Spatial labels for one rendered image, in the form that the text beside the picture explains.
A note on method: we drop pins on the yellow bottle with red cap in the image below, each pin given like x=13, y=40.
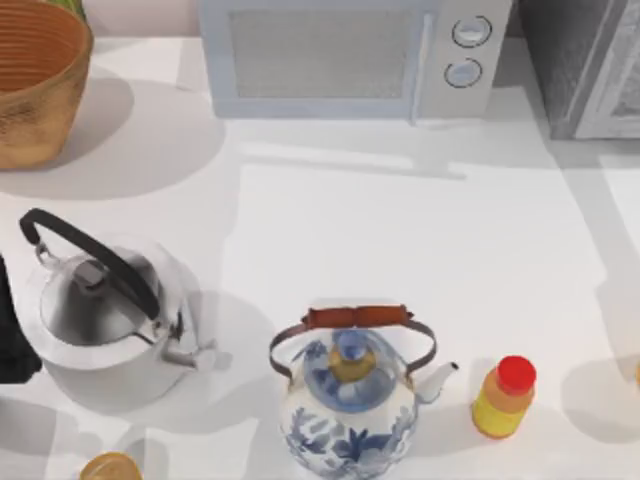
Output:
x=502, y=400

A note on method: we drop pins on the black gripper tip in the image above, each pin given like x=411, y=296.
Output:
x=10, y=330

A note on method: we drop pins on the round microwave knob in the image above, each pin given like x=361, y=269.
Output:
x=463, y=73
x=471, y=29

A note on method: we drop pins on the yellow round object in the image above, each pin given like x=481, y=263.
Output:
x=111, y=469

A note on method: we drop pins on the pale microwave oven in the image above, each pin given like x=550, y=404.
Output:
x=320, y=60

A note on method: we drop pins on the blue and white teapot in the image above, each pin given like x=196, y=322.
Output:
x=350, y=400

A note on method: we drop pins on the brown plant pot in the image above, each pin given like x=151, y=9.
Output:
x=35, y=85

